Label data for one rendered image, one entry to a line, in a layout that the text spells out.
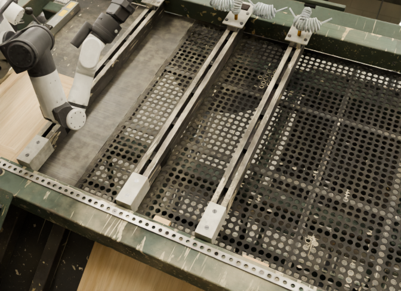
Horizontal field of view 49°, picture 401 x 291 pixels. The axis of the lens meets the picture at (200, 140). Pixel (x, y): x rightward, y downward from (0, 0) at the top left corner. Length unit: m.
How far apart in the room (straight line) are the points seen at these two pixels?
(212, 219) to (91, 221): 0.41
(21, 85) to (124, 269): 0.94
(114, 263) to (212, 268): 0.49
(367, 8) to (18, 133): 5.90
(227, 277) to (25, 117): 1.08
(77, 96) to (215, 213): 0.63
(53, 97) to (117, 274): 0.72
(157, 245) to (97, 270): 0.41
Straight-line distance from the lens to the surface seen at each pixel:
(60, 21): 2.38
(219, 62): 1.97
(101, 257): 1.81
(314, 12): 2.67
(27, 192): 1.70
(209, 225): 1.47
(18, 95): 2.08
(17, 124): 1.97
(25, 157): 1.77
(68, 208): 1.61
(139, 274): 1.76
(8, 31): 1.53
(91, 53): 1.58
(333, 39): 2.11
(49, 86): 1.51
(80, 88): 1.61
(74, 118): 1.57
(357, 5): 7.11
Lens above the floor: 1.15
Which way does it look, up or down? 2 degrees up
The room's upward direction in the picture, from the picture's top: 20 degrees clockwise
